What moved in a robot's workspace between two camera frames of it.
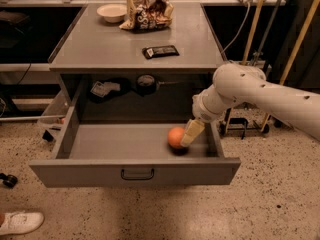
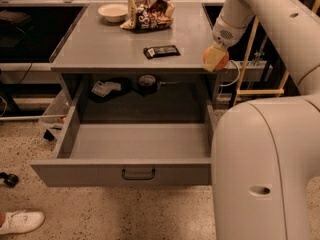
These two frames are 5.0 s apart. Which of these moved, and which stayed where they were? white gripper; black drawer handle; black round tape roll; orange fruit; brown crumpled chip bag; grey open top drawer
Moved: orange fruit; white gripper
Stayed: black round tape roll; brown crumpled chip bag; grey open top drawer; black drawer handle
